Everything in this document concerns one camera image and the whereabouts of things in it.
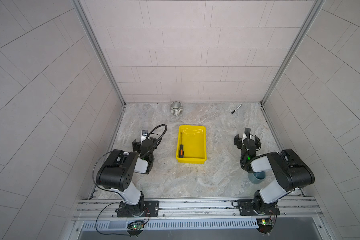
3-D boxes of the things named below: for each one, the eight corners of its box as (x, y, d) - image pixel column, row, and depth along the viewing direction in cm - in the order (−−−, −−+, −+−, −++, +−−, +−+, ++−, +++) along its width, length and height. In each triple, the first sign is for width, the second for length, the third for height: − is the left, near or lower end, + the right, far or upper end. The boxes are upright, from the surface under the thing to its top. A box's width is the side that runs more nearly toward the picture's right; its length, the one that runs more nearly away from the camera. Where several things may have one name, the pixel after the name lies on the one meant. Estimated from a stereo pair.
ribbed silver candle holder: (170, 118, 109) (169, 112, 104) (171, 106, 116) (171, 100, 111) (182, 118, 109) (182, 112, 104) (182, 106, 116) (182, 101, 112)
